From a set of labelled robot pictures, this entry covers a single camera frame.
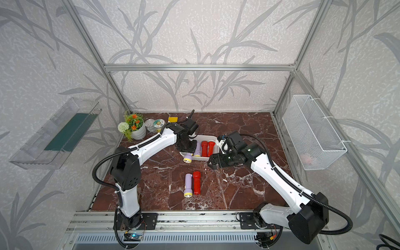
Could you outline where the clear plastic wall shelf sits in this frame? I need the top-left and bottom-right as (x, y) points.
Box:
(10, 98), (102, 170)

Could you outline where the pink object in basket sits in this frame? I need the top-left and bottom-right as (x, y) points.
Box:
(300, 153), (315, 166)

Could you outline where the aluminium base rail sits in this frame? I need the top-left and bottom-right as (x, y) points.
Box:
(65, 210), (329, 233)

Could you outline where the silver tin can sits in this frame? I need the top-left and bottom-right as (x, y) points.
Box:
(144, 119), (156, 133)

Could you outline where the green yellow labelled can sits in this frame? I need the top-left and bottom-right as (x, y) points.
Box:
(153, 119), (166, 133)

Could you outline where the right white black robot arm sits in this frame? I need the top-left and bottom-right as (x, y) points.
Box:
(207, 131), (353, 244)

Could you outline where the white wire mesh basket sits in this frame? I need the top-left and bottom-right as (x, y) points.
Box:
(283, 95), (348, 170)

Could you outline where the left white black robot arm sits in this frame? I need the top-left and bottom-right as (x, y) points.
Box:
(92, 110), (199, 229)

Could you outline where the yellow toy shovel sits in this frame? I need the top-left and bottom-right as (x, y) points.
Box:
(168, 117), (178, 123)

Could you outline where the white plastic storage box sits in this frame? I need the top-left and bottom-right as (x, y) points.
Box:
(179, 134), (221, 162)

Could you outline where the potted orange flower plant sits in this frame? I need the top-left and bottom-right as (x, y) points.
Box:
(117, 111), (146, 142)

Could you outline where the red flashlight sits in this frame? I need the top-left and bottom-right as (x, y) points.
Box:
(201, 141), (208, 157)
(207, 141), (216, 157)
(193, 171), (201, 195)

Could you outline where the green circuit board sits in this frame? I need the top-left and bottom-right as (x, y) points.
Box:
(124, 232), (143, 242)

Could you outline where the purple flashlight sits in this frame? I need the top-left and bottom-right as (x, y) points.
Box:
(193, 141), (202, 157)
(183, 174), (193, 198)
(183, 153), (193, 164)

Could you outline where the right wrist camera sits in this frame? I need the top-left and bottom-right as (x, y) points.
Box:
(217, 131), (247, 154)

